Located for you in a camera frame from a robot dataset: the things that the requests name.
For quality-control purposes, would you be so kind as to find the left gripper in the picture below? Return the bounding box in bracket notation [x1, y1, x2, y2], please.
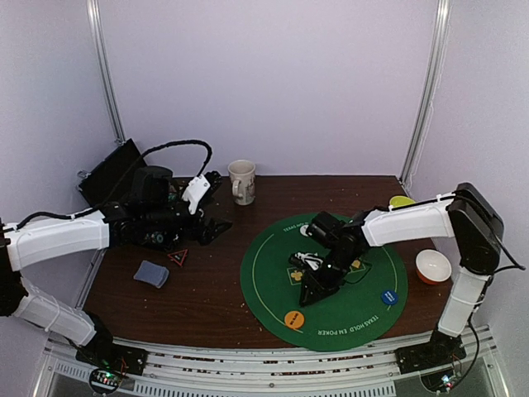
[144, 195, 232, 245]

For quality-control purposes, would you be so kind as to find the orange big blind button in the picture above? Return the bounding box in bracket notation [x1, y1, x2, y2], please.
[284, 310, 305, 330]

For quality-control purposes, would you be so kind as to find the white dealer button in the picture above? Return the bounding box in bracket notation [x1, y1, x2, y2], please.
[299, 224, 310, 237]

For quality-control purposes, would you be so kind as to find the blue small blind button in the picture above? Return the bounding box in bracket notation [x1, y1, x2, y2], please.
[380, 289, 398, 306]

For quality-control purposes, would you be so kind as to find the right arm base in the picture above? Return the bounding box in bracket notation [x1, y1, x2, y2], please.
[394, 330, 466, 374]

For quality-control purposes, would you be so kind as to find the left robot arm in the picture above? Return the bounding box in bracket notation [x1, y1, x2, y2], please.
[1, 166, 231, 367]

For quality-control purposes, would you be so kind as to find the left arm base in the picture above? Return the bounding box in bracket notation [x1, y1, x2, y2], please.
[71, 341, 148, 375]

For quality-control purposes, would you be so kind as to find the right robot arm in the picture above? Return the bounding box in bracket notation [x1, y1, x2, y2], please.
[289, 182, 504, 366]

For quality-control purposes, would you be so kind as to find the red black triangle button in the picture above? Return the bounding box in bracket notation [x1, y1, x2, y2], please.
[167, 249, 188, 267]

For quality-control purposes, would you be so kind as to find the round green poker mat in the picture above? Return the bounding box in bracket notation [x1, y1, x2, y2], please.
[241, 213, 408, 352]

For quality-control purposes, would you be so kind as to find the beige ceramic mug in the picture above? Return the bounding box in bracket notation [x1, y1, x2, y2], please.
[227, 160, 256, 206]

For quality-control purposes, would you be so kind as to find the black poker chip case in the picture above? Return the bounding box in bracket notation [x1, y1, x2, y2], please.
[76, 138, 195, 252]

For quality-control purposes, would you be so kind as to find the yellow-green plastic bowl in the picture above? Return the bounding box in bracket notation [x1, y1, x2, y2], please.
[389, 195, 415, 208]

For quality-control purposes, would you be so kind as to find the white orange bowl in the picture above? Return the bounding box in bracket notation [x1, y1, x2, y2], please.
[415, 249, 452, 285]

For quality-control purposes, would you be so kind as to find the aluminium front rail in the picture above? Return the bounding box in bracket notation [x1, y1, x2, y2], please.
[29, 326, 515, 396]

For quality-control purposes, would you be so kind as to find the right aluminium frame post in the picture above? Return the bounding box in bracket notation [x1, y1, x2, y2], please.
[399, 0, 451, 191]

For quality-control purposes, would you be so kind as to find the aluminium frame post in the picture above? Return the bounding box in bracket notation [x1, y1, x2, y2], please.
[399, 0, 451, 191]
[86, 0, 126, 146]

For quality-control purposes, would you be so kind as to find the left aluminium frame post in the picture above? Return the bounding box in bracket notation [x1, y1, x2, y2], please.
[86, 0, 126, 146]

